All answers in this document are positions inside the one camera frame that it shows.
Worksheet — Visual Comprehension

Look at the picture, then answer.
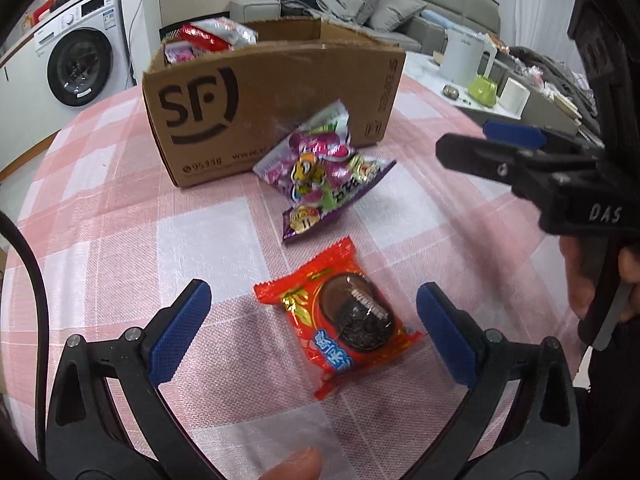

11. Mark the grey jacket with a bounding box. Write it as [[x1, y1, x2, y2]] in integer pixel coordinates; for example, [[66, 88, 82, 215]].
[[300, 0, 351, 17]]

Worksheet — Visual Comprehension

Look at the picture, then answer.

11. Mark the white electric kettle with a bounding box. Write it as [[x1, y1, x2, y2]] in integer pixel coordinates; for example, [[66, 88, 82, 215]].
[[444, 27, 498, 86]]

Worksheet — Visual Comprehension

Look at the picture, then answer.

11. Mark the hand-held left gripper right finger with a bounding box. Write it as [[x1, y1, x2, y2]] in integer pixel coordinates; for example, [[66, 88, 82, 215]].
[[416, 281, 588, 480]]

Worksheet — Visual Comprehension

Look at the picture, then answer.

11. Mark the pile of clothes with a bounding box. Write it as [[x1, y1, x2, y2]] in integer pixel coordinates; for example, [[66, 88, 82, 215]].
[[510, 45, 601, 111]]

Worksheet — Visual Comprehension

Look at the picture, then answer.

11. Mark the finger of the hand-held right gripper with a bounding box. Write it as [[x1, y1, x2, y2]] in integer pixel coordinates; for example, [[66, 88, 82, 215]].
[[435, 132, 557, 196], [482, 120, 603, 153]]

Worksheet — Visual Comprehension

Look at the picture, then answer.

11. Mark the white sink cabinet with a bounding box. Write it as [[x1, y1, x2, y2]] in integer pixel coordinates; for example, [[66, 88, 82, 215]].
[[0, 52, 48, 171]]

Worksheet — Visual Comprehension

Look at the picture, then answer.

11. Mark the pink snack packet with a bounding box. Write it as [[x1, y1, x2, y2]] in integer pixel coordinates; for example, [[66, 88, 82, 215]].
[[164, 41, 197, 65]]

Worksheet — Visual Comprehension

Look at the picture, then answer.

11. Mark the red and white snack packet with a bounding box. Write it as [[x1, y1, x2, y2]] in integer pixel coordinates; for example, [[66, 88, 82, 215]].
[[177, 24, 221, 48]]

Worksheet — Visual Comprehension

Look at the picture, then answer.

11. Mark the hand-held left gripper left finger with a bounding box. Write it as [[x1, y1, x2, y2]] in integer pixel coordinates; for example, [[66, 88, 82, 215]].
[[45, 279, 213, 480]]

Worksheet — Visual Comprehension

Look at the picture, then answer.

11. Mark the red chocolate pie packet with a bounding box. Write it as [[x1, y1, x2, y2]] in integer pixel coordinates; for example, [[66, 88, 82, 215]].
[[252, 237, 425, 401]]

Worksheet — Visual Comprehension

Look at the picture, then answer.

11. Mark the purple candy packet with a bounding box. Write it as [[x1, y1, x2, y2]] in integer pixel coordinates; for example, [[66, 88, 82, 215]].
[[252, 100, 398, 247]]

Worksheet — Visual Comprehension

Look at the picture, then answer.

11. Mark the marble coffee table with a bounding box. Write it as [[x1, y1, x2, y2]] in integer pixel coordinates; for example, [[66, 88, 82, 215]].
[[400, 50, 586, 136]]

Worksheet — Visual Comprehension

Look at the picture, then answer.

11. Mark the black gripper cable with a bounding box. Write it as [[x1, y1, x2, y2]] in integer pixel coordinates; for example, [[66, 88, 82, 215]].
[[0, 210, 51, 461]]

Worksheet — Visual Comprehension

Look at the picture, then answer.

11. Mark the green cup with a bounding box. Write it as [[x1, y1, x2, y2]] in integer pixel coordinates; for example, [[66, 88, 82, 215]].
[[466, 74, 499, 107]]

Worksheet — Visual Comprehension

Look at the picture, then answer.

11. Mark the potato stick snack packet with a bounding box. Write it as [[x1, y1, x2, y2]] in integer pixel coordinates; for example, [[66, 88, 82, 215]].
[[197, 16, 260, 52]]

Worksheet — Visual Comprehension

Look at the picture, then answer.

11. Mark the brown cardboard box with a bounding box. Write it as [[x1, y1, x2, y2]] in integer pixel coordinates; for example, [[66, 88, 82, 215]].
[[142, 16, 407, 190]]

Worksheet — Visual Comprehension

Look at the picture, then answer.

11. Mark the white washing machine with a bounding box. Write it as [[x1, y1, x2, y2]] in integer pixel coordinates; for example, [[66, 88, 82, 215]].
[[34, 0, 133, 108]]

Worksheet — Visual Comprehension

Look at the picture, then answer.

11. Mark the person's left hand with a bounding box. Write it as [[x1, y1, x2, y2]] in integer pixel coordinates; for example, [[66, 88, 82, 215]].
[[260, 447, 325, 480]]

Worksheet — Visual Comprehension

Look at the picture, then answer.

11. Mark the pink checked tablecloth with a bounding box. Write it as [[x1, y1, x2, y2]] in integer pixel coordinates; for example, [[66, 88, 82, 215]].
[[0, 72, 601, 480]]

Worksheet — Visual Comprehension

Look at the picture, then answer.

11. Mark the person's right hand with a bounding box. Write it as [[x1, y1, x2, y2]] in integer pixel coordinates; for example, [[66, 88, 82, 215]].
[[559, 234, 640, 322]]

